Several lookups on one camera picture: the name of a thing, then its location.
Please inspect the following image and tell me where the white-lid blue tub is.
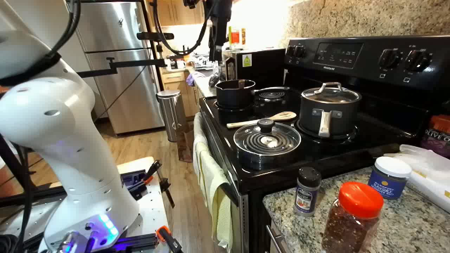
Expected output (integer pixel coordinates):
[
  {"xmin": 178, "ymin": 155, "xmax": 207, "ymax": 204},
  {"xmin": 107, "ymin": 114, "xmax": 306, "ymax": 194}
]
[{"xmin": 368, "ymin": 156, "xmax": 414, "ymax": 201}]

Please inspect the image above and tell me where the white robot mounting table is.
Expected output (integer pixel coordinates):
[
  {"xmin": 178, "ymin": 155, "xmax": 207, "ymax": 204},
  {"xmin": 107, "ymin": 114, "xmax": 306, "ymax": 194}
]
[{"xmin": 115, "ymin": 156, "xmax": 172, "ymax": 253}]

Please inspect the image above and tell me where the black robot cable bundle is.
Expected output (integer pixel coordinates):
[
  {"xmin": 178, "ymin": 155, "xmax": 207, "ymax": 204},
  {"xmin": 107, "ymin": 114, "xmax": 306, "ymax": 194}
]
[{"xmin": 0, "ymin": 0, "xmax": 82, "ymax": 89}]

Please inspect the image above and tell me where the steel trash can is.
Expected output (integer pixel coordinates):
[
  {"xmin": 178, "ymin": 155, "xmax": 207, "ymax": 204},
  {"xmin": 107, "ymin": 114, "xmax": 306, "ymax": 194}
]
[{"xmin": 155, "ymin": 89, "xmax": 188, "ymax": 143}]

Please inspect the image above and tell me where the large black pot steel handle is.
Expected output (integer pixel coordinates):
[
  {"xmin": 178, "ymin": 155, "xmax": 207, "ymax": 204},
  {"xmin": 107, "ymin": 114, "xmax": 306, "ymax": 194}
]
[{"xmin": 296, "ymin": 90, "xmax": 363, "ymax": 141}]

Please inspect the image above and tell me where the slotted wooden spoon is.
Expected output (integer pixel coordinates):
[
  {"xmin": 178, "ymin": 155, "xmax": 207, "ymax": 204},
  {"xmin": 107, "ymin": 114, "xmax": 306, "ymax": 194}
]
[{"xmin": 226, "ymin": 110, "xmax": 299, "ymax": 131}]

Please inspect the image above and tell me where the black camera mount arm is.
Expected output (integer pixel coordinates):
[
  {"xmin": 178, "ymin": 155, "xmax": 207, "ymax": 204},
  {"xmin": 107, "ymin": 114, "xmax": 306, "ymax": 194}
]
[{"xmin": 77, "ymin": 55, "xmax": 168, "ymax": 79}]

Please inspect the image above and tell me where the glass lid with steel handle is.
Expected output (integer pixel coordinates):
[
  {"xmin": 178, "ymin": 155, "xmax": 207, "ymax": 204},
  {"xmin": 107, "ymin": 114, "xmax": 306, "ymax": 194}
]
[{"xmin": 300, "ymin": 80, "xmax": 363, "ymax": 107}]

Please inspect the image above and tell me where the black stereo camera bar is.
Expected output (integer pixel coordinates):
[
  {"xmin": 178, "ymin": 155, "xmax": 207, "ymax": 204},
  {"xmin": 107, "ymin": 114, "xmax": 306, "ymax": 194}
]
[{"xmin": 136, "ymin": 31, "xmax": 176, "ymax": 42}]

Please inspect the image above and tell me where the stainless steel refrigerator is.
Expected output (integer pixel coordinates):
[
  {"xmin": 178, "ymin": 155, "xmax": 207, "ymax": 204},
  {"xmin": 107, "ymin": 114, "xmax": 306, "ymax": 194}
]
[{"xmin": 75, "ymin": 0, "xmax": 167, "ymax": 136}]

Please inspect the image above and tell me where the black electric stove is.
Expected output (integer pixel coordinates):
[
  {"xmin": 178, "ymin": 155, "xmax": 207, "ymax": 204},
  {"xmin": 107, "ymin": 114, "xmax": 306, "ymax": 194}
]
[{"xmin": 199, "ymin": 34, "xmax": 450, "ymax": 253}]

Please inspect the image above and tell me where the red-lid spice jar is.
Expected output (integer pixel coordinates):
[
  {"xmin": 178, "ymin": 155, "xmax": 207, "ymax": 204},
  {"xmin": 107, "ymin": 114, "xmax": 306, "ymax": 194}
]
[{"xmin": 321, "ymin": 181, "xmax": 386, "ymax": 253}]

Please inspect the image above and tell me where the orange bottle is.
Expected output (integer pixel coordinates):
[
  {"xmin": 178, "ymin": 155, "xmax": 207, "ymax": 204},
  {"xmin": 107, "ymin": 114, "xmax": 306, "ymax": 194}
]
[{"xmin": 230, "ymin": 28, "xmax": 242, "ymax": 46}]

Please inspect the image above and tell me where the black-lid spice bottle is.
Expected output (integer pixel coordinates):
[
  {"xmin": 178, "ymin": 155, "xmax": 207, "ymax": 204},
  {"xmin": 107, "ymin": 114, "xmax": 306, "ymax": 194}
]
[{"xmin": 295, "ymin": 166, "xmax": 324, "ymax": 217}]

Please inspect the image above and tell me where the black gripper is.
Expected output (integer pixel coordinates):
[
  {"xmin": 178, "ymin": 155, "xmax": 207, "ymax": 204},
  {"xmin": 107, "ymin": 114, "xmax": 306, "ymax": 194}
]
[{"xmin": 206, "ymin": 0, "xmax": 235, "ymax": 63}]

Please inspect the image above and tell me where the purple and orange package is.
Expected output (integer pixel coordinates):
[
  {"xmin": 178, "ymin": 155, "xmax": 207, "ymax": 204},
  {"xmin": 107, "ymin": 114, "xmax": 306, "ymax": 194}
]
[{"xmin": 420, "ymin": 114, "xmax": 450, "ymax": 159}]

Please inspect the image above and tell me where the white plastic bag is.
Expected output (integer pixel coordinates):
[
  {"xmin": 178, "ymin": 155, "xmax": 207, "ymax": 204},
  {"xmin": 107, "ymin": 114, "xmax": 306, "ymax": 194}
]
[{"xmin": 399, "ymin": 143, "xmax": 450, "ymax": 214}]

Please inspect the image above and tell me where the pale yellow towel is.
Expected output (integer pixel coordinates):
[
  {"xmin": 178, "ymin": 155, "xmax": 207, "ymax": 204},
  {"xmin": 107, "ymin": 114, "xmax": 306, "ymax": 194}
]
[{"xmin": 193, "ymin": 111, "xmax": 237, "ymax": 252}]

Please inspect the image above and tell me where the blue and black clamp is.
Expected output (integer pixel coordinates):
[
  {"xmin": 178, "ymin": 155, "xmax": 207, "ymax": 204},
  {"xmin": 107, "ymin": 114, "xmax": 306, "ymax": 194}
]
[{"xmin": 120, "ymin": 160, "xmax": 164, "ymax": 201}]

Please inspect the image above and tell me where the black stand pole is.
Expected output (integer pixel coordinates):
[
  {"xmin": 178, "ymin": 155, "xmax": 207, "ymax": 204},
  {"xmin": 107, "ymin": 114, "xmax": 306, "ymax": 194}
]
[{"xmin": 140, "ymin": 0, "xmax": 167, "ymax": 91}]

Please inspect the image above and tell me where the wooden cabinet with drawers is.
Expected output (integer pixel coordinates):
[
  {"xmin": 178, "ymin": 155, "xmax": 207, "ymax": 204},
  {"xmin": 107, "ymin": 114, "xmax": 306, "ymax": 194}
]
[{"xmin": 161, "ymin": 69, "xmax": 203, "ymax": 121}]

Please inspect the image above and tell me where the wooden wall cabinet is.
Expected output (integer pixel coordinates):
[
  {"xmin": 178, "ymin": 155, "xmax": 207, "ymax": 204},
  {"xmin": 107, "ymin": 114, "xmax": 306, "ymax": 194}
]
[{"xmin": 148, "ymin": 0, "xmax": 209, "ymax": 27}]

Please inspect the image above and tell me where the silver drawer handle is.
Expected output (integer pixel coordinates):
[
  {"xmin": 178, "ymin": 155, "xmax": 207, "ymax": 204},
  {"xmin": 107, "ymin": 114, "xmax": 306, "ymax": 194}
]
[{"xmin": 265, "ymin": 224, "xmax": 289, "ymax": 253}]

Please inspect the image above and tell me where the orange-handled black clamp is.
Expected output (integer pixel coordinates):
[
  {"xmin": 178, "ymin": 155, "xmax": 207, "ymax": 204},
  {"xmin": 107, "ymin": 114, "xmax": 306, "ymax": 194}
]
[{"xmin": 155, "ymin": 225, "xmax": 185, "ymax": 253}]

